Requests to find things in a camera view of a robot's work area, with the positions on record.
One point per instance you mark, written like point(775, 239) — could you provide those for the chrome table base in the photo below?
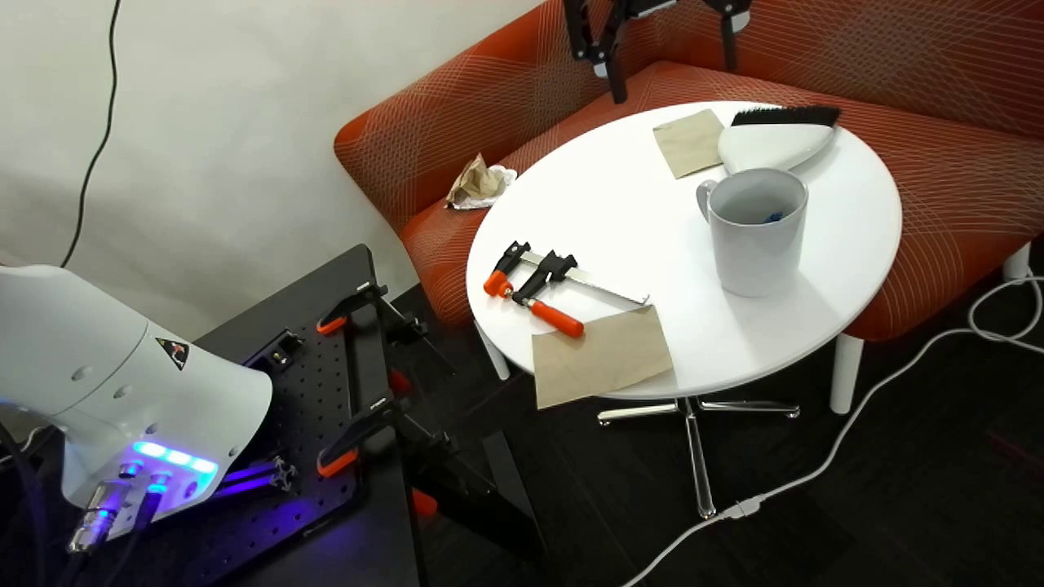
point(696, 457)

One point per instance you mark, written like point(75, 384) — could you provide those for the dark blue pen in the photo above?
point(776, 214)

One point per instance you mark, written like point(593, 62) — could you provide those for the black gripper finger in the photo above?
point(614, 76)
point(730, 42)

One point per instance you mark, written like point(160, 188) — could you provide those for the small tan cardboard sheet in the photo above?
point(688, 141)

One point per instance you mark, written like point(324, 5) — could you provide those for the grey mug cup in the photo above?
point(753, 254)

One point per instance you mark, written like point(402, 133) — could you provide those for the crumpled paper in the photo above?
point(477, 182)

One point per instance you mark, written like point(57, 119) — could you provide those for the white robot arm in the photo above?
point(107, 368)

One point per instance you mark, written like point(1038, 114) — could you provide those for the orange patterned sofa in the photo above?
point(958, 66)

